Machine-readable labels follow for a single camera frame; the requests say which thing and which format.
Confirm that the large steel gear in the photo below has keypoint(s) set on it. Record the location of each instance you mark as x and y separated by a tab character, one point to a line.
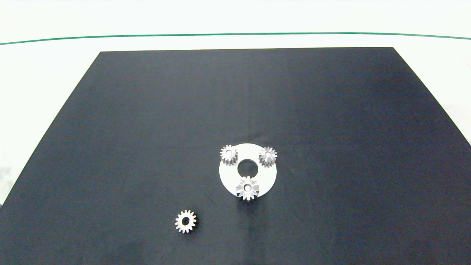
241	188

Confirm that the round white plate with pins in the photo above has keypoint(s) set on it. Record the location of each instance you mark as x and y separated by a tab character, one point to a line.
228	175

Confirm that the thin green line tape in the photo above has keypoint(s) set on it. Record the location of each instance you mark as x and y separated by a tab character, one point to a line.
235	34

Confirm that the dark mat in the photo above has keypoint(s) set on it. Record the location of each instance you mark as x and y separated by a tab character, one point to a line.
110	147

